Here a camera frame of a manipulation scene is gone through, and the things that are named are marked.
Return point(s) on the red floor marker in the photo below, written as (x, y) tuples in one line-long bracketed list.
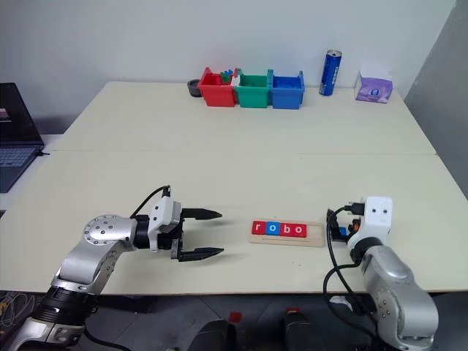
[(236, 317)]

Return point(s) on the blue drink can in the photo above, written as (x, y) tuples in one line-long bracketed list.
[(330, 75)]

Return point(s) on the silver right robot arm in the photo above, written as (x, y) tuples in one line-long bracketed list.
[(395, 285)]

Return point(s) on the dark rounded shape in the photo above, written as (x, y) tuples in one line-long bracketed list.
[(301, 331), (214, 336)]

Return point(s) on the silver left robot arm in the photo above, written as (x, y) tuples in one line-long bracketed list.
[(95, 237)]

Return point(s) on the black round bowl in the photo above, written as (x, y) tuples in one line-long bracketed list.
[(193, 89)]

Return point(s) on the green plastic bin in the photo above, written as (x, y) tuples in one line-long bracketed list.
[(252, 98)]

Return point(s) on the red o letter block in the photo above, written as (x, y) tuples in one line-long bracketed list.
[(299, 230)]

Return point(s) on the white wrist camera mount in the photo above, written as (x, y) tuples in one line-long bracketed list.
[(164, 212), (378, 219)]

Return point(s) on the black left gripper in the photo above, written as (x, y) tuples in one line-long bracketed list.
[(175, 241)]

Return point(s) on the wooden letter tray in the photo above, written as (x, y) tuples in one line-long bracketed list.
[(315, 238)]

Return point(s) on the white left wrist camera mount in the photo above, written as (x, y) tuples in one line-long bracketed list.
[(164, 212)]

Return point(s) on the blue plastic bin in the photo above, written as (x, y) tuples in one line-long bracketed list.
[(287, 98)]

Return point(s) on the red plastic bin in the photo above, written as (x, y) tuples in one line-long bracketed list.
[(217, 96)]

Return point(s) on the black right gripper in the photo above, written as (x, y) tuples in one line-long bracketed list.
[(355, 225)]

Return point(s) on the blue letter tile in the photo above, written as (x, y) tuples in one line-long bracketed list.
[(272, 229)]

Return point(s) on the red b letter block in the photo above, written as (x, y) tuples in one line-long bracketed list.
[(286, 229)]

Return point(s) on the green toy brick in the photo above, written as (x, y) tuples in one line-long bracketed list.
[(223, 77)]

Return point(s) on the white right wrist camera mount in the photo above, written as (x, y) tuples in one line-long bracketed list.
[(378, 219)]

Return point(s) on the white toy piece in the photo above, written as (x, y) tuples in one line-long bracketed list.
[(236, 81)]

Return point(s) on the red letter tile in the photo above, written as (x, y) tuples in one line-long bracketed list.
[(258, 228)]

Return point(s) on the dark laptop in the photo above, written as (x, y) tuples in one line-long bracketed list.
[(14, 146)]

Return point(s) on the purple tissue pack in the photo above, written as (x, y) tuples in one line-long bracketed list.
[(373, 89)]

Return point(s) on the blue toy brick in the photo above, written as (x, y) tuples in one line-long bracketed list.
[(229, 71)]

